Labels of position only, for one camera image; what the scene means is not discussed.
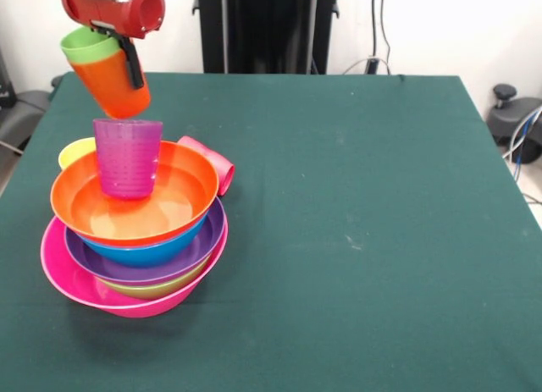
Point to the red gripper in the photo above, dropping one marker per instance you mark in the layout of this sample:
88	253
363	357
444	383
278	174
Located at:
114	13

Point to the orange cup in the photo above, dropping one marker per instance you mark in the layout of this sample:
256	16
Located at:
110	87

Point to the green cup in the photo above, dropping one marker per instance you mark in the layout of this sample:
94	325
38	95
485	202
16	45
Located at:
84	49

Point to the purple cup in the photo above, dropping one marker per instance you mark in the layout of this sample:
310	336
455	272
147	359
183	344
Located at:
127	159

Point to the orange bowl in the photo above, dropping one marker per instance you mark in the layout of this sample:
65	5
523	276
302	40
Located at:
186	189

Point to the red cup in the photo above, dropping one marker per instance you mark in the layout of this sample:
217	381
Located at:
224	172

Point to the purple bowl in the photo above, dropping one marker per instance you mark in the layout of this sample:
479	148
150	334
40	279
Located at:
211	235

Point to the blue bowl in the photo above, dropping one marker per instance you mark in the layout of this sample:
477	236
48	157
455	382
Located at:
148	254

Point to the pink bowl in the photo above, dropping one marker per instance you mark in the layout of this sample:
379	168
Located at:
63	269

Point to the green bowl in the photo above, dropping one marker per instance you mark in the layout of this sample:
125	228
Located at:
148	290

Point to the yellow cup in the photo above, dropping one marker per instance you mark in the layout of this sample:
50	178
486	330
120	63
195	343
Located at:
74	152

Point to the black equipment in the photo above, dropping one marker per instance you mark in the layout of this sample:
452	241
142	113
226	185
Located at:
29	104

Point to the black plug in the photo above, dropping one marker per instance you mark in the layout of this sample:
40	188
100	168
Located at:
372	66

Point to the dark green tablecloth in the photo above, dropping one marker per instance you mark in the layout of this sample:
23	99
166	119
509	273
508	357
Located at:
444	324

